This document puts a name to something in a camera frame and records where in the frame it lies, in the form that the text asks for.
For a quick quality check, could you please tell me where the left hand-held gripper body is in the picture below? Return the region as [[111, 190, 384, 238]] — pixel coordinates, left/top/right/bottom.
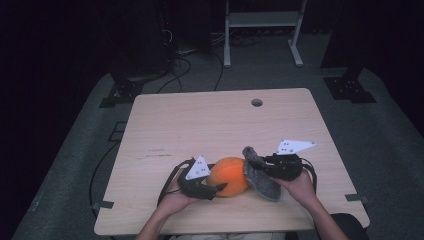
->
[[176, 154, 218, 201]]

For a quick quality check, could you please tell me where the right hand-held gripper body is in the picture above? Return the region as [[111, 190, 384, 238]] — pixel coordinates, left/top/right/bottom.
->
[[268, 138, 317, 182]]

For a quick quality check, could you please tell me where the orange plush toy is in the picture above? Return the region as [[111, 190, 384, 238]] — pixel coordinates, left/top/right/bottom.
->
[[205, 156, 251, 199]]

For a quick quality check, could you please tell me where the grey fuzzy cloth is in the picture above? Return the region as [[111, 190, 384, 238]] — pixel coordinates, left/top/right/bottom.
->
[[241, 145, 282, 203]]

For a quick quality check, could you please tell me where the person's left hand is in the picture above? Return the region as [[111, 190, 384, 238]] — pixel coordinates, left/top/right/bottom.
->
[[157, 175, 202, 218]]

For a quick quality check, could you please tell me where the person's right hand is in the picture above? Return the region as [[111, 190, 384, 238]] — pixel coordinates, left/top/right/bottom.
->
[[269, 169, 318, 210]]

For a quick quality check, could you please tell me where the grey tape strip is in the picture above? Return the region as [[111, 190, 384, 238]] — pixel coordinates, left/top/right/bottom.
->
[[91, 200, 115, 211], [344, 193, 371, 205]]

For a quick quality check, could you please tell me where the black chair seat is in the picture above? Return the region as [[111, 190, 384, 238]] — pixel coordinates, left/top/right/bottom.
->
[[329, 213, 368, 240]]

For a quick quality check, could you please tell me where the black stand with bolted base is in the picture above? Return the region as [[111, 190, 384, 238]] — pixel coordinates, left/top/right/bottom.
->
[[320, 0, 378, 105]]

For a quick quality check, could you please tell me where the white metal stand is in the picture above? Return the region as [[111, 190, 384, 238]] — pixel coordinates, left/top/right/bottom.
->
[[223, 0, 309, 69]]

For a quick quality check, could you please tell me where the right hand-held gripper cable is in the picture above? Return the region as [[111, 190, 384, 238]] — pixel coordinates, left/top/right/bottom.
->
[[299, 157, 318, 195]]

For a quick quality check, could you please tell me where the black straight floor cable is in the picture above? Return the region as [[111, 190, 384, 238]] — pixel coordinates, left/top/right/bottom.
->
[[213, 51, 225, 92]]

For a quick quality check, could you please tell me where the black looped floor cable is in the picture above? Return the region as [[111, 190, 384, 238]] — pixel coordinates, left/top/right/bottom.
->
[[156, 55, 193, 95]]

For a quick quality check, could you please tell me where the long black floor cable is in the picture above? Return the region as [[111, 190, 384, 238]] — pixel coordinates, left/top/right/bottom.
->
[[88, 141, 121, 218]]

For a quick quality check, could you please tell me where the black stand with cables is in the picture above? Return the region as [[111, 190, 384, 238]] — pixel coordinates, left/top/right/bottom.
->
[[98, 0, 174, 109]]

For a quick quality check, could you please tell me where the cable bundle under stand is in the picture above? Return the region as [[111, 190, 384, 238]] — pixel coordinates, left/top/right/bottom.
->
[[211, 30, 265, 48]]

